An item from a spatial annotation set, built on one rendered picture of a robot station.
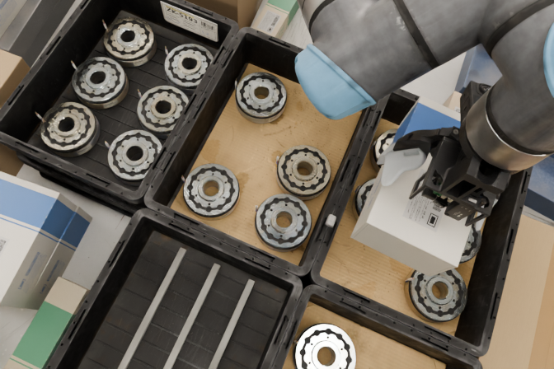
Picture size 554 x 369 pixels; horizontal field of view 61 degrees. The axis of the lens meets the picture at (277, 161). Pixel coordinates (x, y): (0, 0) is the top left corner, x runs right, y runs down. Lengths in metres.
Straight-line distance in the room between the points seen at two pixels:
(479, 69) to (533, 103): 0.93
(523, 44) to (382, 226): 0.29
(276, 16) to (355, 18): 0.77
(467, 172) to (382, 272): 0.48
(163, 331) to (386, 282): 0.40
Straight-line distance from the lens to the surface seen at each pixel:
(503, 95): 0.41
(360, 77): 0.40
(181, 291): 0.87
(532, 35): 0.38
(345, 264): 0.89
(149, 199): 0.80
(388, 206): 0.60
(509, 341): 0.95
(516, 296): 0.96
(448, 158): 0.52
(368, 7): 0.43
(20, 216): 0.92
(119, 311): 0.89
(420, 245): 0.60
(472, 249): 0.94
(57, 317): 0.99
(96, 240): 1.05
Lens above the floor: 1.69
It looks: 69 degrees down
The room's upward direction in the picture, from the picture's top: 11 degrees clockwise
